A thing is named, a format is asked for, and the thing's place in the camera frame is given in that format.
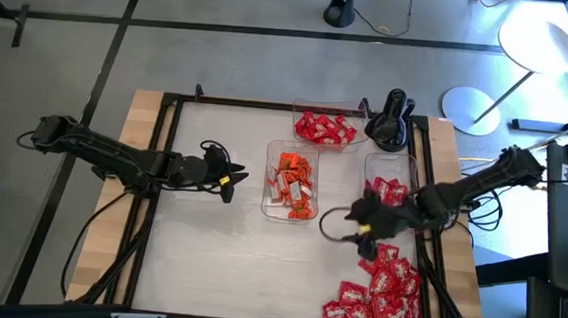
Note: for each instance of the red KitKat candy bar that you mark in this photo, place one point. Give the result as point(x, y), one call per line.
point(315, 138)
point(345, 123)
point(300, 126)
point(351, 135)
point(328, 119)
point(308, 116)
point(322, 127)
point(335, 140)

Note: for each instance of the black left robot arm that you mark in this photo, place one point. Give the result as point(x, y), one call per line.
point(109, 157)

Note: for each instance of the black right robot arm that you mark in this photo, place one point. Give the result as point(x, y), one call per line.
point(462, 191)

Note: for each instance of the orange Reese's candy pack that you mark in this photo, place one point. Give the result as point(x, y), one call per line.
point(290, 162)
point(292, 179)
point(276, 183)
point(301, 211)
point(304, 169)
point(297, 195)

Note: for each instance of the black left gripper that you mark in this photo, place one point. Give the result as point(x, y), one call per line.
point(193, 170)

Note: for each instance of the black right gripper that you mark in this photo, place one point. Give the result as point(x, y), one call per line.
point(392, 219)

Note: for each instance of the clear plastic bin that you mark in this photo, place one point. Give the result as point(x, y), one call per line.
point(389, 166)
point(290, 184)
point(307, 108)

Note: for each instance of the black floor stand pole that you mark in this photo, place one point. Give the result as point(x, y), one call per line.
point(339, 10)

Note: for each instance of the red Skittles candy pack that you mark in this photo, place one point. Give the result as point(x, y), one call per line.
point(369, 266)
point(388, 315)
point(400, 267)
point(398, 189)
point(415, 309)
point(380, 282)
point(335, 314)
point(353, 294)
point(361, 315)
point(387, 254)
point(410, 284)
point(380, 186)
point(391, 200)

